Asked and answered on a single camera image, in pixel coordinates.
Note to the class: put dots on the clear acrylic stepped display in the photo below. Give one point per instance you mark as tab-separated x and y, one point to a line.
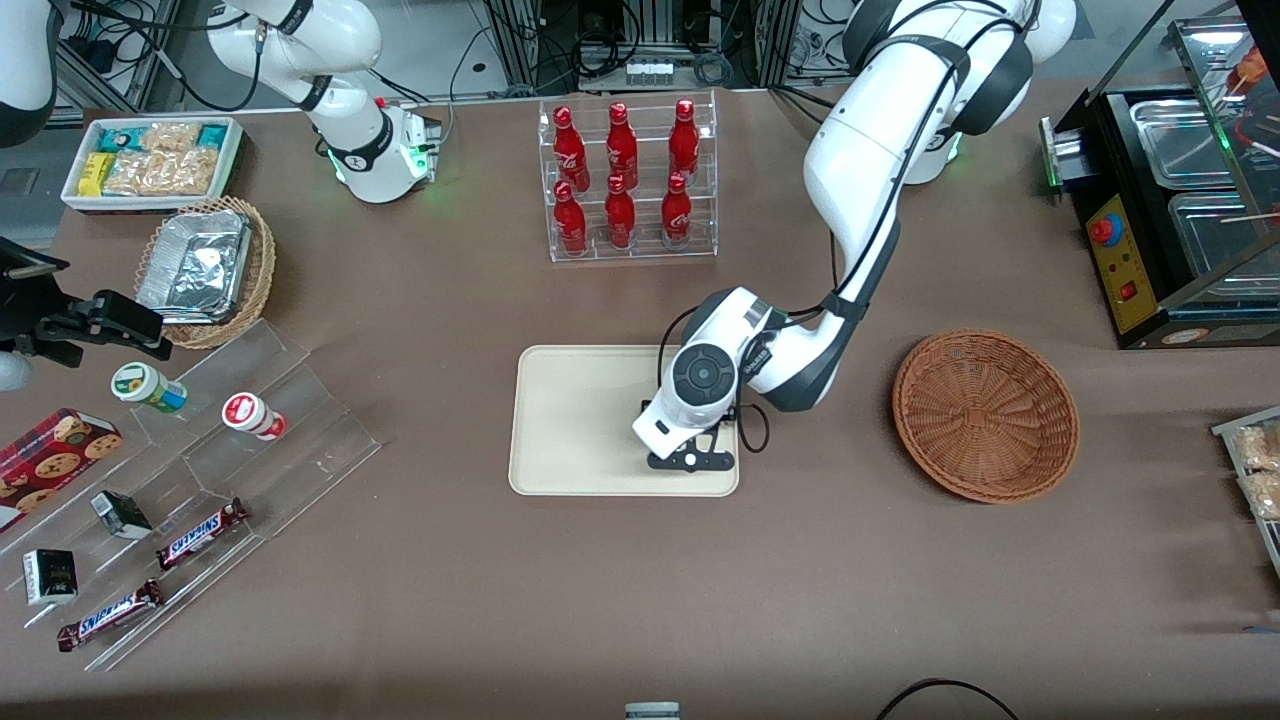
300	440

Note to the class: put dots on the teal snack packet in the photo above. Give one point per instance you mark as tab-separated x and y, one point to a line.
213	135
120	138

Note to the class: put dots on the grey snack tray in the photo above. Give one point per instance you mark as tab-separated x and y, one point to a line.
1225	430

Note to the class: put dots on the steel warmer pan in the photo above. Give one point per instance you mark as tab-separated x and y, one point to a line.
1215	235
1185	140

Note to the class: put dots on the aluminium foil tray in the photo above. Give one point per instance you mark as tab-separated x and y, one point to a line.
195	265

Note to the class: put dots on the grey device top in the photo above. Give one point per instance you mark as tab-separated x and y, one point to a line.
652	712

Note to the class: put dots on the white rectangular snack bin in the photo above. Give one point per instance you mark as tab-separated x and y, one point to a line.
230	175

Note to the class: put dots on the black and white small box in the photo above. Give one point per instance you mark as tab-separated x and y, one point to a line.
50	577

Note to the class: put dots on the red cookie box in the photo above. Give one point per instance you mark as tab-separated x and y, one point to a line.
50	460

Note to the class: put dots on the light wicker basket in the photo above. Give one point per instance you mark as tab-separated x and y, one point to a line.
262	270

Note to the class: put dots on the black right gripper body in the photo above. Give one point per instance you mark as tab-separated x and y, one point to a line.
28	318

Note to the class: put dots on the green label yogurt cup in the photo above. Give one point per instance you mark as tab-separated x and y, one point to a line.
140	385

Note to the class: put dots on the beige plastic tray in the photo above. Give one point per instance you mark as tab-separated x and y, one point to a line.
580	420

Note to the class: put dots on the red label yogurt cup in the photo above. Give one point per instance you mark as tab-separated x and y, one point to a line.
250	413

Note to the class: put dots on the black food warmer appliance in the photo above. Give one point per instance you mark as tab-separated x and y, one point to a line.
1125	270

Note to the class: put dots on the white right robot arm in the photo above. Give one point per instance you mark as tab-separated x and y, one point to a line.
340	40

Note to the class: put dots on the clear cracker bag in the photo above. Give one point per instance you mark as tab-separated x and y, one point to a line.
170	137
165	172

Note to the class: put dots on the brown Snickers bar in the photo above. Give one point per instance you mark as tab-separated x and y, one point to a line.
200	533
110	615

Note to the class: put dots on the clear acrylic bottle rack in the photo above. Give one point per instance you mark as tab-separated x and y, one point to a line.
640	255

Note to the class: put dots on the brown round wicker basket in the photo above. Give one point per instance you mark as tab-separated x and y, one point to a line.
985	415

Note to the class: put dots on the clear fried snack packet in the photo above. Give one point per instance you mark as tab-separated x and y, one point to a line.
1265	495
1258	448

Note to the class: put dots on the yellow snack packet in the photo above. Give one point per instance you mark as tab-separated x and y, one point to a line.
95	175

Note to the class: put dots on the white power strip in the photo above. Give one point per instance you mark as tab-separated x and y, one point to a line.
650	72

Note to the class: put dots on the aluminium frame structure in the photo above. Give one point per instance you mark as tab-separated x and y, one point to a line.
520	40

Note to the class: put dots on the red cola bottle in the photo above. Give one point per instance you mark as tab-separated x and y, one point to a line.
677	215
684	140
568	145
570	222
620	218
621	140

